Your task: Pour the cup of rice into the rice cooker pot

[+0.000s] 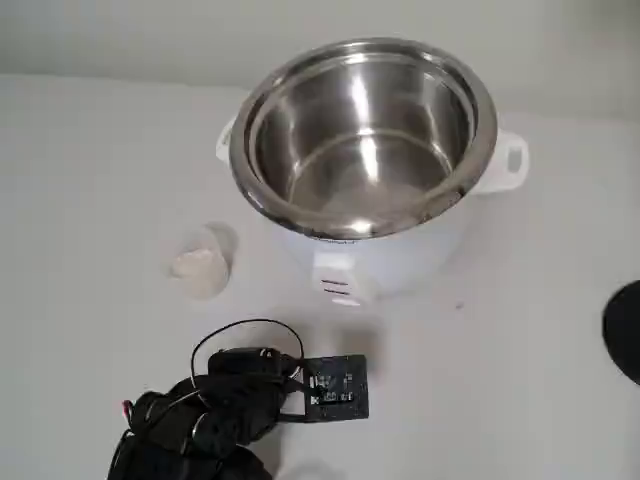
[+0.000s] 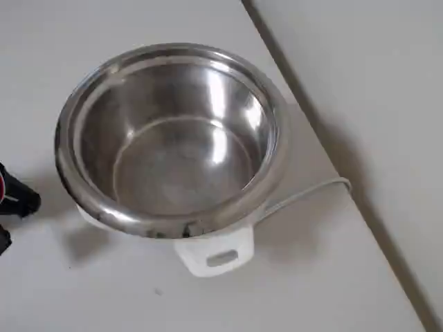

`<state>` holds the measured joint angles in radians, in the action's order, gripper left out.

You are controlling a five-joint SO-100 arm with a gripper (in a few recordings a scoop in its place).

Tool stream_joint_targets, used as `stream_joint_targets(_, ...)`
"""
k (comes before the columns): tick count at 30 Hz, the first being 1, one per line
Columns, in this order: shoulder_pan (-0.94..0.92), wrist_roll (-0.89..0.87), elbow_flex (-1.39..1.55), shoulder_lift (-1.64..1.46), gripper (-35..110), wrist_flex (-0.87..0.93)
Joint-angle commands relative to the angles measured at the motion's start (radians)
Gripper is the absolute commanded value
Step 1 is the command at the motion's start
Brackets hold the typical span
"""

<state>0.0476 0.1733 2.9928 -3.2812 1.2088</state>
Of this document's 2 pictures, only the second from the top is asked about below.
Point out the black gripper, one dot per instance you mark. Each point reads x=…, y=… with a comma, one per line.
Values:
x=16, y=197

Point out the white rice cooker housing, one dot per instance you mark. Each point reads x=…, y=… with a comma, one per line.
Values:
x=197, y=257

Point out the stainless steel inner pot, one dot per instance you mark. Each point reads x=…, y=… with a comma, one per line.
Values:
x=173, y=155

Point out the black camera mount with board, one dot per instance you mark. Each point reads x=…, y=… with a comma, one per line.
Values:
x=4, y=242

